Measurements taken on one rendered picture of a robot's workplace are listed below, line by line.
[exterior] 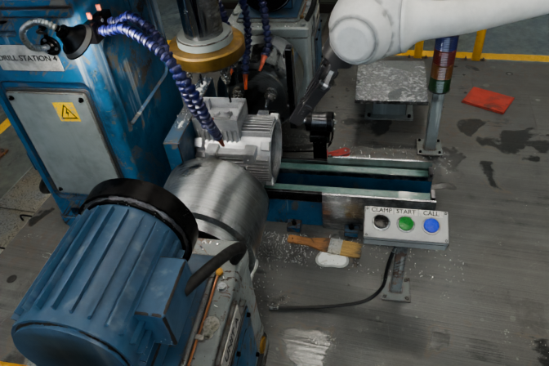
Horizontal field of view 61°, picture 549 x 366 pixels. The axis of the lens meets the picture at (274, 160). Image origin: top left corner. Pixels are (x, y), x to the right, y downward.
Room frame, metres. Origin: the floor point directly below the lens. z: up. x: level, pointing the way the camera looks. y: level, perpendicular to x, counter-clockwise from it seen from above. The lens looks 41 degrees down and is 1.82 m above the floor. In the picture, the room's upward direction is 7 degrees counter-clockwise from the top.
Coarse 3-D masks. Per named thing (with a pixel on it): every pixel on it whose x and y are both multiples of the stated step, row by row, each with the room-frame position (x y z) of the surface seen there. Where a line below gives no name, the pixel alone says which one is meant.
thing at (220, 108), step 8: (208, 104) 1.06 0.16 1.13; (216, 104) 1.06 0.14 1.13; (224, 104) 1.06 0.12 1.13; (232, 104) 1.05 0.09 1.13; (240, 104) 1.03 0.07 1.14; (216, 112) 1.01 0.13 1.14; (224, 112) 1.01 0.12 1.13; (232, 112) 1.03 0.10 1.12; (240, 112) 0.99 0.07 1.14; (192, 120) 0.98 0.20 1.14; (216, 120) 0.96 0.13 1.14; (224, 120) 0.96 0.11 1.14; (232, 120) 0.95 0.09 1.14; (240, 120) 0.98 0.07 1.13; (200, 128) 0.98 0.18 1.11; (224, 128) 0.96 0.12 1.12; (232, 128) 0.95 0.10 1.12; (240, 128) 0.97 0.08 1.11; (200, 136) 0.98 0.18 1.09; (208, 136) 0.97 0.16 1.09; (224, 136) 0.96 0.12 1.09; (232, 136) 0.95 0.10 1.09; (240, 136) 0.96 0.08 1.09
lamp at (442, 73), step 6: (432, 66) 1.15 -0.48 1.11; (438, 66) 1.13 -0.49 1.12; (444, 66) 1.13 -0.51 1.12; (450, 66) 1.13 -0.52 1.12; (432, 72) 1.15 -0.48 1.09; (438, 72) 1.13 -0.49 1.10; (444, 72) 1.13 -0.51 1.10; (450, 72) 1.13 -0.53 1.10; (438, 78) 1.13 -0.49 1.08; (444, 78) 1.13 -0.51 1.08
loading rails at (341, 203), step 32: (288, 160) 1.03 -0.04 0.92; (320, 160) 1.01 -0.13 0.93; (352, 160) 0.99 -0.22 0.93; (384, 160) 0.97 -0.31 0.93; (416, 160) 0.96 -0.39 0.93; (288, 192) 0.90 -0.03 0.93; (320, 192) 0.88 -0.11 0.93; (352, 192) 0.88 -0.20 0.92; (384, 192) 0.87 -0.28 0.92; (416, 192) 0.85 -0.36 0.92; (288, 224) 0.88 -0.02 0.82; (320, 224) 0.88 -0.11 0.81; (352, 224) 0.84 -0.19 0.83
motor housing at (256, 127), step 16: (256, 128) 0.96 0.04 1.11; (272, 128) 0.97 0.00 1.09; (240, 144) 0.95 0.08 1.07; (256, 144) 0.94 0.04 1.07; (272, 144) 1.05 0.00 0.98; (240, 160) 0.92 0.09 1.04; (256, 160) 0.91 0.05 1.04; (272, 160) 1.01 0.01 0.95; (256, 176) 0.90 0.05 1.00; (272, 176) 0.91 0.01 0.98
